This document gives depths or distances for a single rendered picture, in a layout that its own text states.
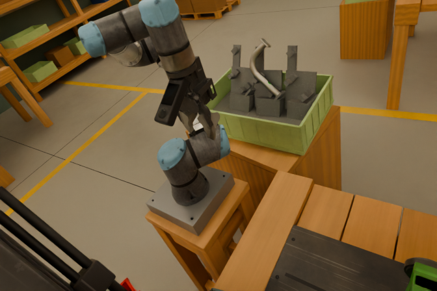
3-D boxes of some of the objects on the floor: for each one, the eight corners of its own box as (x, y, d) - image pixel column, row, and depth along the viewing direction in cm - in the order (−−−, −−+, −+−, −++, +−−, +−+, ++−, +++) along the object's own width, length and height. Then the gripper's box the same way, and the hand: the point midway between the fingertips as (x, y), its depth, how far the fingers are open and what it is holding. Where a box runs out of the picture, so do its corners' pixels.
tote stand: (220, 211, 216) (184, 131, 169) (260, 165, 240) (239, 84, 193) (302, 262, 172) (285, 174, 125) (342, 199, 196) (340, 105, 149)
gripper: (213, 55, 66) (235, 126, 79) (173, 54, 73) (199, 119, 86) (192, 75, 61) (218, 147, 74) (151, 72, 68) (182, 138, 81)
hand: (201, 136), depth 77 cm, fingers open, 6 cm apart
